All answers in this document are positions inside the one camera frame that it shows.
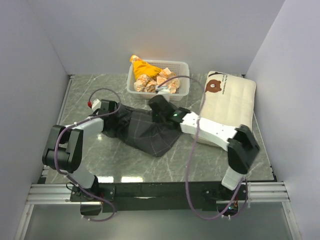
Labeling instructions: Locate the dark grey checked pillowcase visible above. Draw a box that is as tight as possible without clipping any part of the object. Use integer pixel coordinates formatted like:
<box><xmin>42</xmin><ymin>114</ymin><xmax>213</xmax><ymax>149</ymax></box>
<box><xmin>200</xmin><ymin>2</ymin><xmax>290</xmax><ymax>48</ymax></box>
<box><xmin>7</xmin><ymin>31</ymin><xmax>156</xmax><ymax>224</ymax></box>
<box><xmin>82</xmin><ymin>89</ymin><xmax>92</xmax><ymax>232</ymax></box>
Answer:
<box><xmin>102</xmin><ymin>105</ymin><xmax>182</xmax><ymax>157</ymax></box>

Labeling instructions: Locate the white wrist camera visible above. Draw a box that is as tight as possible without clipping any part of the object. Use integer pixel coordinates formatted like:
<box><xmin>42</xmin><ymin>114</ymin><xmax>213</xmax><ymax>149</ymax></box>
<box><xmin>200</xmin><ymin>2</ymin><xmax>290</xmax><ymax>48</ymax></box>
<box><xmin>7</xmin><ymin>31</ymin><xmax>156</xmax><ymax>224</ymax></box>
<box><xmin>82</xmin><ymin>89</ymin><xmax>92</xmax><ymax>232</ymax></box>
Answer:
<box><xmin>87</xmin><ymin>98</ymin><xmax>102</xmax><ymax>111</ymax></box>
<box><xmin>155</xmin><ymin>85</ymin><xmax>171</xmax><ymax>102</ymax></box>

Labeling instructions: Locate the cream pillow with bear print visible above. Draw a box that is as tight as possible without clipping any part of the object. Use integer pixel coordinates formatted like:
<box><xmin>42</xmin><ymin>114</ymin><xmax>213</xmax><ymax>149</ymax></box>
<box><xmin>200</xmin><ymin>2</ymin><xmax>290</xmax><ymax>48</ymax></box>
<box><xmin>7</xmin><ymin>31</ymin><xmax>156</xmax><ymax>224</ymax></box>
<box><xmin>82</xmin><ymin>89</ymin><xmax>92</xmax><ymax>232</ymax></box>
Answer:
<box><xmin>198</xmin><ymin>71</ymin><xmax>256</xmax><ymax>150</ymax></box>

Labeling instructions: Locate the white plastic basket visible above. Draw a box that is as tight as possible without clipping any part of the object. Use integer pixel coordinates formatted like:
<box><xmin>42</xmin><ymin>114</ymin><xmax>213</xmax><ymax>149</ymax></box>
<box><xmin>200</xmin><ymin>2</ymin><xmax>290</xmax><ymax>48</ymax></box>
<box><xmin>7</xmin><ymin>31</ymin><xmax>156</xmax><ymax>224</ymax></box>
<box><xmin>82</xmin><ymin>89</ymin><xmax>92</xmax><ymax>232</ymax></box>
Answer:
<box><xmin>126</xmin><ymin>55</ymin><xmax>190</xmax><ymax>101</ymax></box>

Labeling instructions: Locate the yellow cloth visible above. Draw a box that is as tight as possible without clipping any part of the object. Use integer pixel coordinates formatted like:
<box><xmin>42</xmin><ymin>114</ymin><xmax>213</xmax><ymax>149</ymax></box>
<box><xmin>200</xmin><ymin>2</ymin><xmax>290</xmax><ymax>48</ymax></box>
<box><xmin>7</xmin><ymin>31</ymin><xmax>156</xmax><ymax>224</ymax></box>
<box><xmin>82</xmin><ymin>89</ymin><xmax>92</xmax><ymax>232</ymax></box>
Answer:
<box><xmin>132</xmin><ymin>60</ymin><xmax>162</xmax><ymax>80</ymax></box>

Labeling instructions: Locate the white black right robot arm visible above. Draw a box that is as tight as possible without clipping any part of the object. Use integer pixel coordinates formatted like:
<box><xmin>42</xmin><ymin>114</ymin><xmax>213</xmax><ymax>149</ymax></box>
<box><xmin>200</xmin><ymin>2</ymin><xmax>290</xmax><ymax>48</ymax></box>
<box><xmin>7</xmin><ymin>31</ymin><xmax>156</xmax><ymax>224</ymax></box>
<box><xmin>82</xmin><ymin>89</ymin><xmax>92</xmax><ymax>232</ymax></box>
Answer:
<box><xmin>148</xmin><ymin>94</ymin><xmax>260</xmax><ymax>200</ymax></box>

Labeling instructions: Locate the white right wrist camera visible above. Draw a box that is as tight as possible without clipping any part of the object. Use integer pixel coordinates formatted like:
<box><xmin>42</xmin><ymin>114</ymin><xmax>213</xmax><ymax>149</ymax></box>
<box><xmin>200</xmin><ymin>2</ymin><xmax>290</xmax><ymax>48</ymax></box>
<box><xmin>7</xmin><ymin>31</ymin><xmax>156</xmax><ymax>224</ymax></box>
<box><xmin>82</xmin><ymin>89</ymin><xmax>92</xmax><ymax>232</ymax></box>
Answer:
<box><xmin>155</xmin><ymin>85</ymin><xmax>171</xmax><ymax>102</ymax></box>

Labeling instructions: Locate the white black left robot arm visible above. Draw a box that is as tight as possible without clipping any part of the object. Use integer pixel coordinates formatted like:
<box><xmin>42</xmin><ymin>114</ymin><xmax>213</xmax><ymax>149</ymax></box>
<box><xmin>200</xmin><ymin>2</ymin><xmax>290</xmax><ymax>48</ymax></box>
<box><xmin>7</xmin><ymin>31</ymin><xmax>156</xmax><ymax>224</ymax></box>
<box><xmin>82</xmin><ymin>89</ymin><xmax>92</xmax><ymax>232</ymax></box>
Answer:
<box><xmin>42</xmin><ymin>99</ymin><xmax>121</xmax><ymax>201</ymax></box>

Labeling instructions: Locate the crumpled orange white paper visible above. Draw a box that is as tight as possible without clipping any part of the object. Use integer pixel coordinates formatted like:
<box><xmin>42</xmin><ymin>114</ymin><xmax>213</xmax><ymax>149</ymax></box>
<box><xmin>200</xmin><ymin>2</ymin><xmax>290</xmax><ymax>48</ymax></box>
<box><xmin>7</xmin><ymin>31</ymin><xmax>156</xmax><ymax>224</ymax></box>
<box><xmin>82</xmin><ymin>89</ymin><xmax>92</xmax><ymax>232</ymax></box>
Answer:
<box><xmin>130</xmin><ymin>55</ymin><xmax>177</xmax><ymax>93</ymax></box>

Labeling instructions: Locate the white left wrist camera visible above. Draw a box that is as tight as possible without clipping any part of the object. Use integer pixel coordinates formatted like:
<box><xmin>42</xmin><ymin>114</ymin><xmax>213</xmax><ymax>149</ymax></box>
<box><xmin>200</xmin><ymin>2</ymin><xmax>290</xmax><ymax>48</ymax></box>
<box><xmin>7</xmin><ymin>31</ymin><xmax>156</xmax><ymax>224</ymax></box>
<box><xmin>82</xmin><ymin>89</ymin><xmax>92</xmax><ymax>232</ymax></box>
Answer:
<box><xmin>87</xmin><ymin>98</ymin><xmax>102</xmax><ymax>111</ymax></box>

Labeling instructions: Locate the black base beam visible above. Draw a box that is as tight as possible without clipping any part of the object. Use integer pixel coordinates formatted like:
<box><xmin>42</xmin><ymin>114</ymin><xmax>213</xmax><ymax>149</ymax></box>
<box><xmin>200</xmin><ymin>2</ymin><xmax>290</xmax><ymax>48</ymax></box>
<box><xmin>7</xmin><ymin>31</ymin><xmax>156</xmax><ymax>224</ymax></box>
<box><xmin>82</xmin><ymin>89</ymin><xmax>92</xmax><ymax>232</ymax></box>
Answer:
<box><xmin>66</xmin><ymin>181</ymin><xmax>247</xmax><ymax>216</ymax></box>

